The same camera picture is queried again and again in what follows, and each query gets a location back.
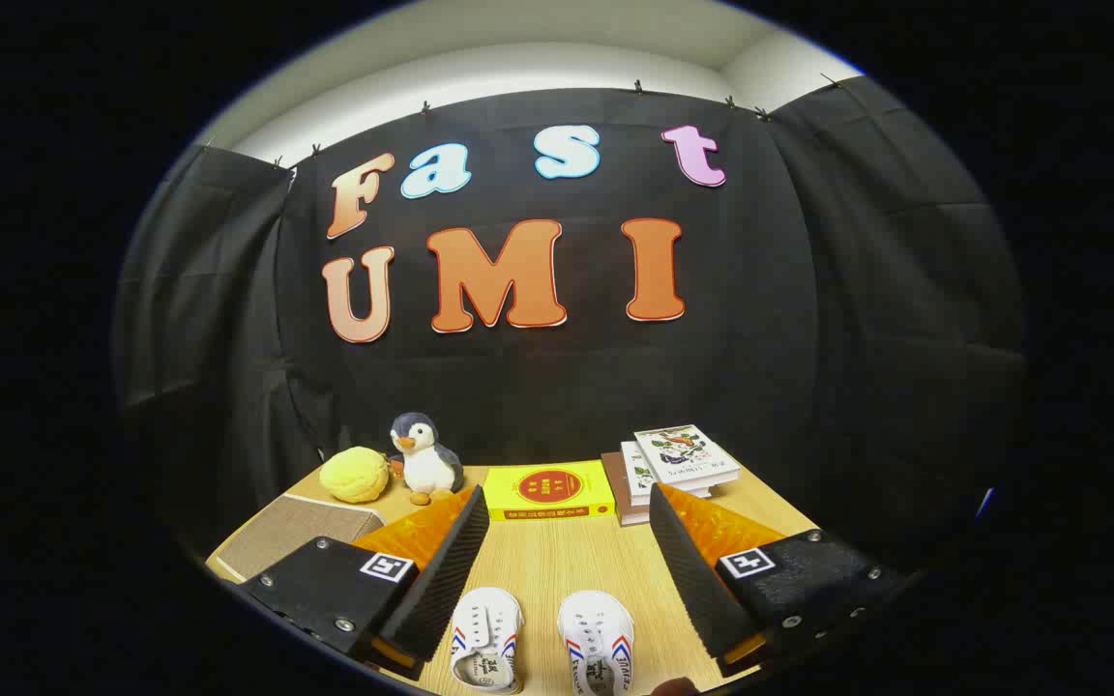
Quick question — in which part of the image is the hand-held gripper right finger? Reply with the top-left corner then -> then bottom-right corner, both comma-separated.
649,483 -> 916,678

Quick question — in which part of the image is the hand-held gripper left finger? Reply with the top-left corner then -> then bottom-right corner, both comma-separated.
236,485 -> 491,682

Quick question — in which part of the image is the white striped canvas shoe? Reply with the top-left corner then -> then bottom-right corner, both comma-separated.
557,591 -> 635,696
449,587 -> 525,695

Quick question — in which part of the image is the brown fabric storage box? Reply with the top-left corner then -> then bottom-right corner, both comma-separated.
215,493 -> 386,584

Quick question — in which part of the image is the penguin plush toy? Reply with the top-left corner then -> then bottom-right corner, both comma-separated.
388,413 -> 466,507

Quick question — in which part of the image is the white illustrated book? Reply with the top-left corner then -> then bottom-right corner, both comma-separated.
620,441 -> 713,504
633,424 -> 741,489

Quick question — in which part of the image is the yellow plush ball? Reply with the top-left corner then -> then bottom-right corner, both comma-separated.
319,447 -> 391,505

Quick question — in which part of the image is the yellow book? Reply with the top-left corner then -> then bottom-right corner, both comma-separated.
484,460 -> 617,523

